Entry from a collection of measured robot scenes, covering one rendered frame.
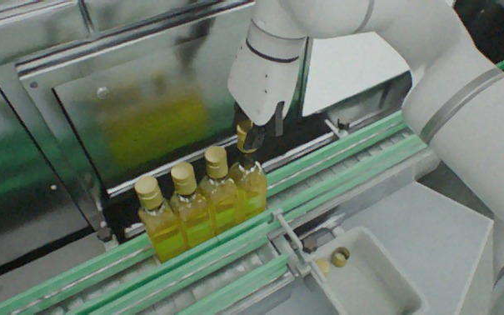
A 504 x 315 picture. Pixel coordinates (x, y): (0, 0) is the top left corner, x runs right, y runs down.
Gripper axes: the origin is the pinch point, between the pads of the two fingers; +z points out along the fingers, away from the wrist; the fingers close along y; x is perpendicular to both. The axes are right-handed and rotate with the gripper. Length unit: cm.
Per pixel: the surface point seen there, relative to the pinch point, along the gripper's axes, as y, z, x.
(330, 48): -13.0, -4.5, 25.6
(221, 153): 0.4, 3.7, -4.2
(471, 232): 24, 29, 61
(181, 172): 0.8, 5.5, -11.0
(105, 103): -12.3, 0.9, -18.7
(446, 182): -2, 54, 105
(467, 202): 9, 53, 106
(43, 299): -3, 37, -34
